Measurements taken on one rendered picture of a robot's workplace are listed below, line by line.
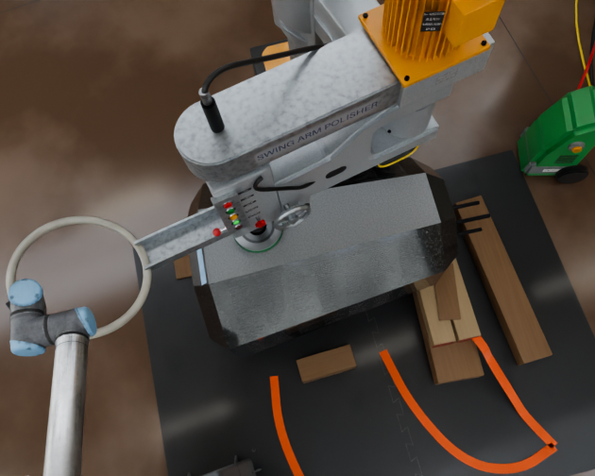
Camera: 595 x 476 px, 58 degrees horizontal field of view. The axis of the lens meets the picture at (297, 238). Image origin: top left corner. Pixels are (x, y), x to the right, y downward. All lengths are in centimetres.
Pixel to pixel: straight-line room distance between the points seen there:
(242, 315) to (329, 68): 121
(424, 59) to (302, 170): 53
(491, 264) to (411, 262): 84
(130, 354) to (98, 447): 51
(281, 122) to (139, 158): 221
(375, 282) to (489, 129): 158
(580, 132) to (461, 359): 132
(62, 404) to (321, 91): 109
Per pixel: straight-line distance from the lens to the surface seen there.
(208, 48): 401
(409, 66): 164
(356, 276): 239
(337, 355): 295
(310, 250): 231
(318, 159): 183
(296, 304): 241
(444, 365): 299
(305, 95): 160
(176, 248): 213
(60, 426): 153
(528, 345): 313
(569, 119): 322
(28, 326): 174
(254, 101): 161
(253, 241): 229
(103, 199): 364
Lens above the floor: 306
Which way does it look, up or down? 71 degrees down
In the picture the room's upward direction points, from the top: 12 degrees counter-clockwise
